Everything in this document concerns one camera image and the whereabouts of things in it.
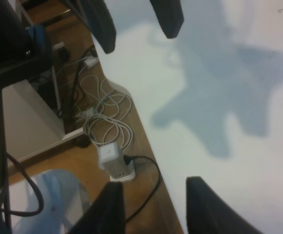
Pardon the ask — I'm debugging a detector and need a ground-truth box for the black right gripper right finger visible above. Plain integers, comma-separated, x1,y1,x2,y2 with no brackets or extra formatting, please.
150,0,184,39

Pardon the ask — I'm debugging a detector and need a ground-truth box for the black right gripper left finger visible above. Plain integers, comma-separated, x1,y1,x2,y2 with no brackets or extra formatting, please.
80,0,117,54

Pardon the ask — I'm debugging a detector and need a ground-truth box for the white cabinet panel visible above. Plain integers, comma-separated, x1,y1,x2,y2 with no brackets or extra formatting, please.
2,80,84,162

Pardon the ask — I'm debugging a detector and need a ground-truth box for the white power adapter cube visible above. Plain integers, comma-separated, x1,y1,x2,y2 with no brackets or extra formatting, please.
98,142,121,170

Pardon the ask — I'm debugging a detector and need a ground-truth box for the white power strip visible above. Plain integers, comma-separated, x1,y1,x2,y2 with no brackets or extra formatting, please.
110,160,136,183

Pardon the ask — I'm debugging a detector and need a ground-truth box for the clear plastic bag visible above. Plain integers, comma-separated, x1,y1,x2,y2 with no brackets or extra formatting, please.
11,169,91,234

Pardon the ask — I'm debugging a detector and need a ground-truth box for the black metal frame stand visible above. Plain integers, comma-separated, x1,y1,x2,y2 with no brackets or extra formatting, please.
0,0,52,234

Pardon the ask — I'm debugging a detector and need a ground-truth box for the white coiled cable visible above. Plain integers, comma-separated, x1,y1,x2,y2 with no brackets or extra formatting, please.
79,57,134,153

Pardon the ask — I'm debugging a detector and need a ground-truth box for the black power cable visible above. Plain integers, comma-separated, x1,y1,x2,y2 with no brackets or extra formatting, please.
123,155,162,224

